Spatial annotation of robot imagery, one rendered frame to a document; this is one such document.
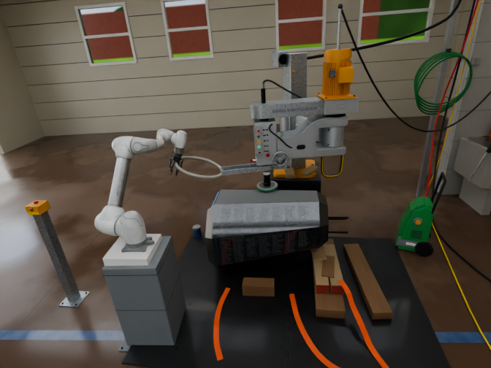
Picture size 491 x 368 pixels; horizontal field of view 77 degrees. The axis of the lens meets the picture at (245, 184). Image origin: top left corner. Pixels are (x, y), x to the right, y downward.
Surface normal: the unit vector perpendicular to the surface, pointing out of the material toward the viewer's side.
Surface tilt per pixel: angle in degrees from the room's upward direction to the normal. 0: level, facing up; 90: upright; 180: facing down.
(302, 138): 90
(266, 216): 45
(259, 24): 90
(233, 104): 90
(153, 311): 90
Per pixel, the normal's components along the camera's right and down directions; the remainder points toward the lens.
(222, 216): -0.10, -0.34
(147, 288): -0.06, 0.42
